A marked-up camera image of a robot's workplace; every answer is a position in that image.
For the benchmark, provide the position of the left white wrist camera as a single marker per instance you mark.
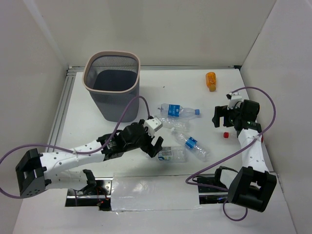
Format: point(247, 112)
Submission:
point(153, 125)

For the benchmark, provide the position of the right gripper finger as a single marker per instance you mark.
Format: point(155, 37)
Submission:
point(228, 121)
point(219, 111)

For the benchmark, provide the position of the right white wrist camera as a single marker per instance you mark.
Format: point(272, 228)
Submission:
point(233, 98)

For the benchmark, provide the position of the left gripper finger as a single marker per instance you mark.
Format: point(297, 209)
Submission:
point(151, 150)
point(158, 144)

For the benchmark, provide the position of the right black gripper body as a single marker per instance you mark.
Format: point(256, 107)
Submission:
point(237, 114)

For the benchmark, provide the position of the orange plastic bottle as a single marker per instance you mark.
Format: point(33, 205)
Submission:
point(211, 81)

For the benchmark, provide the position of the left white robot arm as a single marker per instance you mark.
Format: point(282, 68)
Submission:
point(37, 172)

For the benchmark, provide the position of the crushed clear bottle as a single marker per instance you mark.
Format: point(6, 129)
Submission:
point(172, 154)

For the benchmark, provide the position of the grey mesh waste bin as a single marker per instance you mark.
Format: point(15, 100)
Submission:
point(112, 80)

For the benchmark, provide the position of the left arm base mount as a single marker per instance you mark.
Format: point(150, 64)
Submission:
point(96, 194)

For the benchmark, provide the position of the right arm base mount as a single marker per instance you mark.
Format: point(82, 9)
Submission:
point(209, 187)

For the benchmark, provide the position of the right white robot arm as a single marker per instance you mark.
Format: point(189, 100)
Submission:
point(252, 186)

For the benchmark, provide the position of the crushed blue label bottle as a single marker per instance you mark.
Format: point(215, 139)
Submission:
point(200, 151)

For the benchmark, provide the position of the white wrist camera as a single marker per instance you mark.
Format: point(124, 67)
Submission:
point(233, 98)
point(153, 125)

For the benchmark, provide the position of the aluminium frame rail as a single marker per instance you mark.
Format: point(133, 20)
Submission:
point(63, 104)

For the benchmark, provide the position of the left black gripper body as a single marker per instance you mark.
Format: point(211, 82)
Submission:
point(148, 144)

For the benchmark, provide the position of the blue cap water bottle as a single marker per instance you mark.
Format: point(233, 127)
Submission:
point(177, 111)

